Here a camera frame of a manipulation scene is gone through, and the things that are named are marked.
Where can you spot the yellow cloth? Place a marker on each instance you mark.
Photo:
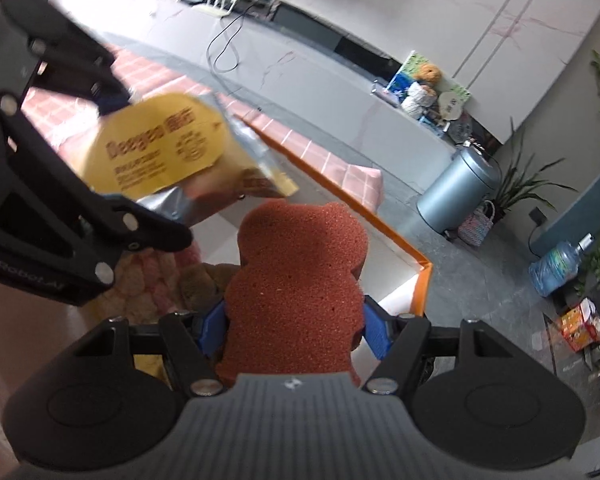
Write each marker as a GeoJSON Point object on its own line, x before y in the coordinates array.
{"type": "Point", "coordinates": [147, 366]}

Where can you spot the grey blue trash can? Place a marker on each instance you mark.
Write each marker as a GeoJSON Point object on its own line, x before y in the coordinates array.
{"type": "Point", "coordinates": [455, 190]}

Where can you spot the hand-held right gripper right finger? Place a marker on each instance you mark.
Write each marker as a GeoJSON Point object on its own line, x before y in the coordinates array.
{"type": "Point", "coordinates": [377, 332]}

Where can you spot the green blue painting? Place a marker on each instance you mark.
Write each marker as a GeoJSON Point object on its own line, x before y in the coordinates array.
{"type": "Point", "coordinates": [405, 72]}

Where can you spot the white yarn rolls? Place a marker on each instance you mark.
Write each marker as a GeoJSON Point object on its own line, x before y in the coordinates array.
{"type": "Point", "coordinates": [417, 97]}

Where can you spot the orange cardboard box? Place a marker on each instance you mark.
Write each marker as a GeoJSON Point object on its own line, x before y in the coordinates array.
{"type": "Point", "coordinates": [392, 285]}

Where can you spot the woven basket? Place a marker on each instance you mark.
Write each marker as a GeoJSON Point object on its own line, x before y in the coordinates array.
{"type": "Point", "coordinates": [475, 225]}

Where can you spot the black wall socket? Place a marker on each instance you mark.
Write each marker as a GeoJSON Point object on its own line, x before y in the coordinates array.
{"type": "Point", "coordinates": [536, 215]}

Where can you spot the grey marble television cabinet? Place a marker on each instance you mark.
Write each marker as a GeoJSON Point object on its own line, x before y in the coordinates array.
{"type": "Point", "coordinates": [330, 95]}

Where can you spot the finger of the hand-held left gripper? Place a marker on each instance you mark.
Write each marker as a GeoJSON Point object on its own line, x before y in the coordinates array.
{"type": "Point", "coordinates": [130, 220]}
{"type": "Point", "coordinates": [80, 72]}

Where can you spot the round hand fan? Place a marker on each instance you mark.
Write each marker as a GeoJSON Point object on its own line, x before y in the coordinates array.
{"type": "Point", "coordinates": [451, 105]}

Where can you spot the red-brown sponge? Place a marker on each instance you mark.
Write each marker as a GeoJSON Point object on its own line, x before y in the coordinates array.
{"type": "Point", "coordinates": [295, 280]}

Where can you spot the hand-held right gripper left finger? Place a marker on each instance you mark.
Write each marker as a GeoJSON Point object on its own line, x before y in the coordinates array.
{"type": "Point", "coordinates": [210, 329]}

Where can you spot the brown plush bear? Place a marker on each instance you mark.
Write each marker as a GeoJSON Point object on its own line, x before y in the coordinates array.
{"type": "Point", "coordinates": [205, 285]}

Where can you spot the small brown bear toy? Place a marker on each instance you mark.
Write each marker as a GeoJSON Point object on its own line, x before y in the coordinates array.
{"type": "Point", "coordinates": [427, 74]}

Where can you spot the orange carton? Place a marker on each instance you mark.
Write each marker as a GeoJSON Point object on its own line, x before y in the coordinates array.
{"type": "Point", "coordinates": [577, 327]}

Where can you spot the pink white knitted piece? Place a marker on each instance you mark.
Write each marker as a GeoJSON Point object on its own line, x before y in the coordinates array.
{"type": "Point", "coordinates": [145, 285]}

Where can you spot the yellow snack packet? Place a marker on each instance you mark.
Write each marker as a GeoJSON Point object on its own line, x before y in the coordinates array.
{"type": "Point", "coordinates": [165, 150]}

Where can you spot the tall potted plant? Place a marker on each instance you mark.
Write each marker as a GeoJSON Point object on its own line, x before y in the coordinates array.
{"type": "Point", "coordinates": [520, 185]}

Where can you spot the blue water bottle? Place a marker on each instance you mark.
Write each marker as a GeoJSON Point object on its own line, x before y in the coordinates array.
{"type": "Point", "coordinates": [555, 267]}

